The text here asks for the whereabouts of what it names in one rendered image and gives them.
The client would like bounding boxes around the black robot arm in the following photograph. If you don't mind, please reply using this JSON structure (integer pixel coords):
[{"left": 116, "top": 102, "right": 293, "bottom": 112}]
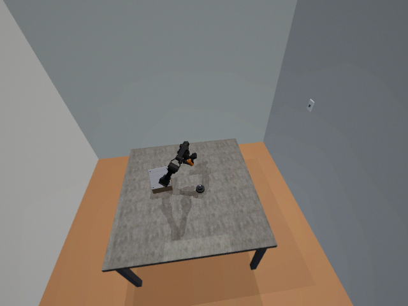
[{"left": 159, "top": 141, "right": 190, "bottom": 187}]

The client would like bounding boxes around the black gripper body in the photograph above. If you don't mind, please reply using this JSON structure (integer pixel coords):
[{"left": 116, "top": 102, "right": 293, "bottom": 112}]
[{"left": 178, "top": 152, "right": 197, "bottom": 164}]

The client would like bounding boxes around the black round pedestal with silver shaft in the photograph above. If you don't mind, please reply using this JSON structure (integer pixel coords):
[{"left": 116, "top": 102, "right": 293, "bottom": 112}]
[{"left": 196, "top": 185, "right": 205, "bottom": 193}]

